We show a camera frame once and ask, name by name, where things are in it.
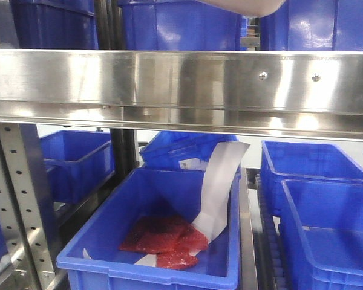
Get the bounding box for blue bin lower right rear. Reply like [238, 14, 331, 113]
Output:
[260, 140, 363, 217]

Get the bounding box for white plastic bin with lid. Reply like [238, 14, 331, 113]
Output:
[201, 0, 285, 17]

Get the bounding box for blue bin lower centre rear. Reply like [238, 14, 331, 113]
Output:
[140, 131, 238, 171]

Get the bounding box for white paper strip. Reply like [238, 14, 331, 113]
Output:
[192, 141, 250, 242]

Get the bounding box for blue bin upper left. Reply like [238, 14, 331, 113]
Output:
[10, 1, 98, 50]

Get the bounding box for red mesh packets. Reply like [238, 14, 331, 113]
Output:
[119, 216, 209, 270]

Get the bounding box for blue bin upper centre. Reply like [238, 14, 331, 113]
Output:
[118, 1, 241, 51]

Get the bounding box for blue bin upper right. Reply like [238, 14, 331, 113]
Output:
[260, 1, 363, 51]

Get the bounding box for blue bin lower left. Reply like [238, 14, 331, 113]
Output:
[40, 130, 114, 204]

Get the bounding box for blue bin with red packets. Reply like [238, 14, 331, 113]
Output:
[57, 169, 240, 289]

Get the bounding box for blue bin lower right front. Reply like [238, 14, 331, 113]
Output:
[279, 180, 363, 289]

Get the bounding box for stainless steel shelf rail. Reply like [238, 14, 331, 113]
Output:
[0, 49, 363, 141]

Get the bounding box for perforated steel shelf upright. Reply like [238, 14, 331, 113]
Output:
[0, 123, 68, 289]

